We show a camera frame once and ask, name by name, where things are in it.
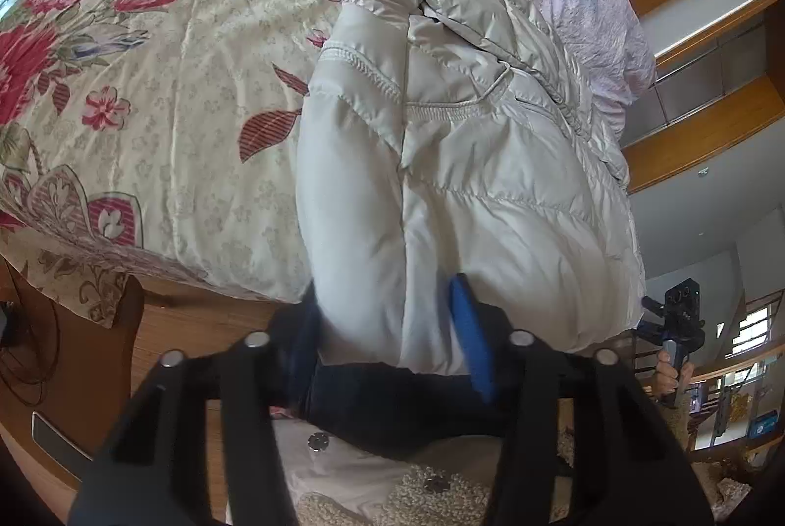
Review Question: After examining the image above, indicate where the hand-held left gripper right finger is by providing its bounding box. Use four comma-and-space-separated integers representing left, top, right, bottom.
449, 273, 715, 526

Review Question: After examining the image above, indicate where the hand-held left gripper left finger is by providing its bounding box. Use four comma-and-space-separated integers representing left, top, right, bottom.
69, 289, 320, 526

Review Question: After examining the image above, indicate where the white puffer jacket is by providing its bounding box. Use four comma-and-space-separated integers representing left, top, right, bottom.
295, 0, 648, 376

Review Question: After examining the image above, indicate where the person's right forearm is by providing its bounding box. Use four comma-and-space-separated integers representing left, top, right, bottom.
662, 400, 701, 441

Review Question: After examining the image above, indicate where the person's right hand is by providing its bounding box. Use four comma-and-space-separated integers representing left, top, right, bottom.
652, 349, 695, 409

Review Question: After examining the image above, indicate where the window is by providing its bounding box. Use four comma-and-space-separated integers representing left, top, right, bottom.
724, 289, 785, 376

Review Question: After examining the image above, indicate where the dark cloth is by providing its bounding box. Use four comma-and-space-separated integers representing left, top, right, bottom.
270, 311, 513, 456

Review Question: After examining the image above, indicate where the wooden shelf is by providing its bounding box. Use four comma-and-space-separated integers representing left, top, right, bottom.
631, 345, 785, 453

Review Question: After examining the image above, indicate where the beige fleece garment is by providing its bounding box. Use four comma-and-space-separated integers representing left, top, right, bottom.
224, 403, 580, 526

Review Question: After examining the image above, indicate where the wooden cabinet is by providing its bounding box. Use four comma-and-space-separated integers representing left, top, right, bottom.
0, 259, 147, 505

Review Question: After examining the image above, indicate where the floral bedspread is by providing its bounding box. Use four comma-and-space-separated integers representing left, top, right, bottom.
0, 0, 393, 329

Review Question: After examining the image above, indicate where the lilac bed sheet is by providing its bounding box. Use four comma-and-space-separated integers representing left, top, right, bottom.
530, 0, 658, 113

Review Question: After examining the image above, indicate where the wooden wall niche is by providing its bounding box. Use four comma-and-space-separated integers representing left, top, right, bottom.
615, 0, 785, 196

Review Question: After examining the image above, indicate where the black cable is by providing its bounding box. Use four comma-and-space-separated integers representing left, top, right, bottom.
0, 302, 65, 410

